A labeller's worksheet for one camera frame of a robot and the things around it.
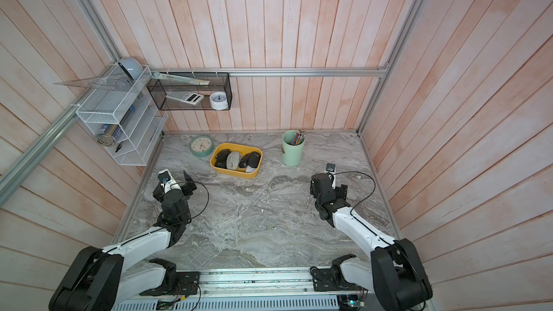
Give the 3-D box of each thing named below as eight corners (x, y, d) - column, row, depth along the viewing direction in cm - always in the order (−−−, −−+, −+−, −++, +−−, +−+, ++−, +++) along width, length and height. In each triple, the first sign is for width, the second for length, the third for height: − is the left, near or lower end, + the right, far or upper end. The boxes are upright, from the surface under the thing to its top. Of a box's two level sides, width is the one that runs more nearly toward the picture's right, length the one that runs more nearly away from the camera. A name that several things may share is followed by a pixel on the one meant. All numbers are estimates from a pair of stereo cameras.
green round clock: (189, 156, 112) (187, 152, 110) (194, 139, 120) (192, 135, 117) (211, 156, 112) (210, 152, 110) (215, 139, 120) (214, 135, 117)
